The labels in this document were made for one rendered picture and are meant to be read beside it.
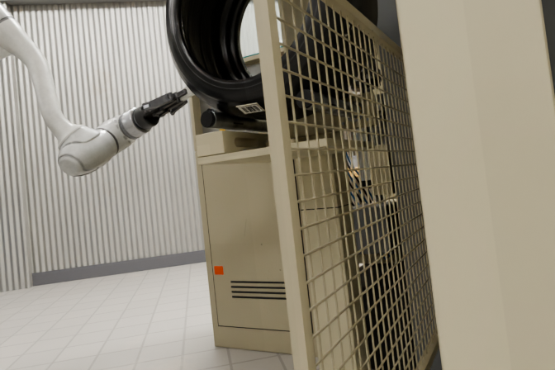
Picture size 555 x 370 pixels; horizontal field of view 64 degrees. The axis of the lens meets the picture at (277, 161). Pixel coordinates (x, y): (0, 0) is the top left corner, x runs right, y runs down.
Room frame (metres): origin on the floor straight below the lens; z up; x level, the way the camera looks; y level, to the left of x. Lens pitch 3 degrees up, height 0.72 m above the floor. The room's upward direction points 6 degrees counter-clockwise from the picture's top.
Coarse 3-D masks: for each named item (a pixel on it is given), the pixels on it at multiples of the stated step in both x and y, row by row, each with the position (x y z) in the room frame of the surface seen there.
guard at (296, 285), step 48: (288, 0) 0.52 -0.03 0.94; (336, 0) 0.66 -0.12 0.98; (288, 48) 0.51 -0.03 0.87; (384, 48) 0.94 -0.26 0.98; (288, 96) 0.50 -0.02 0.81; (336, 96) 0.64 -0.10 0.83; (384, 96) 0.88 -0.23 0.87; (288, 144) 0.47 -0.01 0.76; (288, 192) 0.46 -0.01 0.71; (336, 192) 0.59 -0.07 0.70; (288, 240) 0.46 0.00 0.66; (336, 240) 0.58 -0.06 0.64; (384, 240) 0.78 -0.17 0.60; (288, 288) 0.47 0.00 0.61; (384, 288) 0.75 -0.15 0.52; (384, 336) 0.71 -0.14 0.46; (432, 336) 1.01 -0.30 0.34
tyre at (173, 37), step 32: (192, 0) 1.28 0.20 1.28; (224, 0) 1.37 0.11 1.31; (320, 0) 0.95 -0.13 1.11; (352, 0) 0.97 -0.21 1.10; (192, 32) 1.30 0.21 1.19; (224, 32) 1.39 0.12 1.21; (320, 32) 0.96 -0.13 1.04; (192, 64) 1.13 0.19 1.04; (224, 64) 1.39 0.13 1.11; (320, 64) 1.00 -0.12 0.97; (224, 96) 1.09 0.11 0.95; (256, 96) 1.05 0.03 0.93
